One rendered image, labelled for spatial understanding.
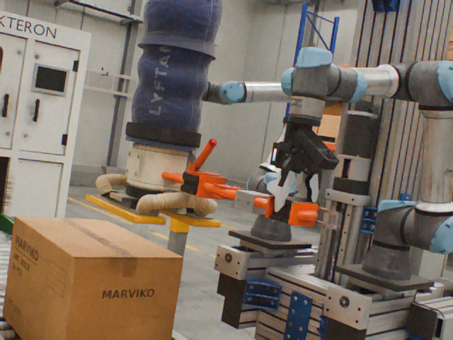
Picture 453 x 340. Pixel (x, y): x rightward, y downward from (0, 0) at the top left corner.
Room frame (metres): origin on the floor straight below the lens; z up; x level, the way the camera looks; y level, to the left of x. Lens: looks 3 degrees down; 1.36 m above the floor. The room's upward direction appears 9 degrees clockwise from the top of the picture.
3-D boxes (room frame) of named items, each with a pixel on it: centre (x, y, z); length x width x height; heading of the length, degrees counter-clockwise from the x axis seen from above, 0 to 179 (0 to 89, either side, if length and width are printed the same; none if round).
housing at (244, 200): (1.34, -0.08, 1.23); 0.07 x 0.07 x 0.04; 37
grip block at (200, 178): (1.51, 0.05, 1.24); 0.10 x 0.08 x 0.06; 127
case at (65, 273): (2.01, 0.44, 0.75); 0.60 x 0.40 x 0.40; 38
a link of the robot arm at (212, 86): (2.10, 0.07, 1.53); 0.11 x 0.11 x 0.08; 18
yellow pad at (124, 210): (1.65, 0.28, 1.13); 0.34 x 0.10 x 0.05; 37
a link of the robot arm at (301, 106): (1.24, -0.15, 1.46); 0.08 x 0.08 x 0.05
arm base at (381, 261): (1.70, -0.54, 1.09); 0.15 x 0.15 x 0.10
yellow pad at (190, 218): (1.76, 0.13, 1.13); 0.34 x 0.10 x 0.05; 37
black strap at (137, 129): (1.71, 0.20, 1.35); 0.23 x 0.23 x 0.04
